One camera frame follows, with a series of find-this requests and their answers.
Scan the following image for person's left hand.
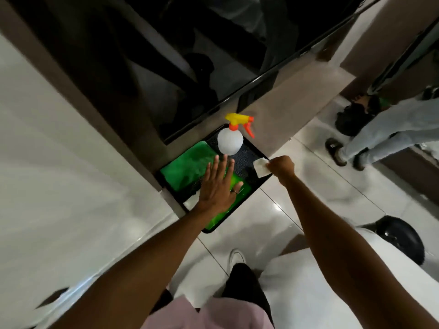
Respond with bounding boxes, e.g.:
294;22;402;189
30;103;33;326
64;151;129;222
195;155;244;216

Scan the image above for person's right hand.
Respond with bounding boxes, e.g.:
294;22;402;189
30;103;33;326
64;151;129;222
266;155;296;186

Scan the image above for small white wiping cloth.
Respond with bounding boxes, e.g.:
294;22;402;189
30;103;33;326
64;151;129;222
253;157;272;178

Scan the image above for person's left forearm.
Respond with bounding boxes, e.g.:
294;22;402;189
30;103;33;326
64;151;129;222
50;205;215;329

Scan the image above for person's right forearm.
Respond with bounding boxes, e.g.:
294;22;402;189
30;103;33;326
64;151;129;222
277;175;439;329

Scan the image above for bright green microfiber cloth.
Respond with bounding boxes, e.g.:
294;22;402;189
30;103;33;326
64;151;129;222
205;173;253;231

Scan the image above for dark green microfiber cloth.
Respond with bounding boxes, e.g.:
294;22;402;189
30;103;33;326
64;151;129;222
160;141;219;193

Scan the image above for black plastic tray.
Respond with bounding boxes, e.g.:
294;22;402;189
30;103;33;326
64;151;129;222
155;124;273;234

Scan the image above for white spray bottle yellow trigger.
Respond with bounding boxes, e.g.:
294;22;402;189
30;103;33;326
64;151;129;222
217;113;256;156

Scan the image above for person's white shoe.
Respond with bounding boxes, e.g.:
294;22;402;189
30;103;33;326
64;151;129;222
227;249;246;275

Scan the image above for black bag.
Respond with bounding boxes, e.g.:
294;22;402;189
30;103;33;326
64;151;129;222
335;102;378;137

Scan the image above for person's black trousers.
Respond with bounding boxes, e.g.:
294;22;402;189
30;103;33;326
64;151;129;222
151;263;275;329

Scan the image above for large black television screen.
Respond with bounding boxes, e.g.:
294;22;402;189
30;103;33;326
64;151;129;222
7;0;385;145

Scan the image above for person's pink shirt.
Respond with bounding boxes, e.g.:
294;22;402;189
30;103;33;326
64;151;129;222
141;295;275;329

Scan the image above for black helmet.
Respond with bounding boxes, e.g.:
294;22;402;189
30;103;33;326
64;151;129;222
360;215;426;266

